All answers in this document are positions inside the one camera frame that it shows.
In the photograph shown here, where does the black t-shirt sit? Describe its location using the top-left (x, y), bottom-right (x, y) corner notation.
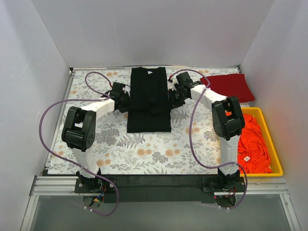
top-left (127, 67), bottom-right (171, 133)

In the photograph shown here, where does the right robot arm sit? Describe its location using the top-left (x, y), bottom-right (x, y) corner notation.
top-left (168, 71), bottom-right (245, 191)

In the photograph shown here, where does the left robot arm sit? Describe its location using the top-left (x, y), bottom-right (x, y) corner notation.
top-left (62, 82), bottom-right (132, 193)

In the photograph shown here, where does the folded red t-shirt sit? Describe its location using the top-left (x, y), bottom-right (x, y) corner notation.
top-left (207, 73), bottom-right (255, 103)

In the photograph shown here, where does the floral table mat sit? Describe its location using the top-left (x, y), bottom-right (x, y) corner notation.
top-left (48, 67), bottom-right (251, 175)

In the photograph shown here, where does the orange t-shirt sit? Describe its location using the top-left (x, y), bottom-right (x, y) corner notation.
top-left (238, 114), bottom-right (272, 174)

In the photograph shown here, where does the yellow plastic bin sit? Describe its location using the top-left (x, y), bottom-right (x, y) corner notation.
top-left (241, 107), bottom-right (283, 177)

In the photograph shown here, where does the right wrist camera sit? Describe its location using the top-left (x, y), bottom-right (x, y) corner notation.
top-left (167, 78), bottom-right (180, 90)

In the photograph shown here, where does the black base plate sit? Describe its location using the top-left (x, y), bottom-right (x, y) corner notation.
top-left (74, 175), bottom-right (245, 204)

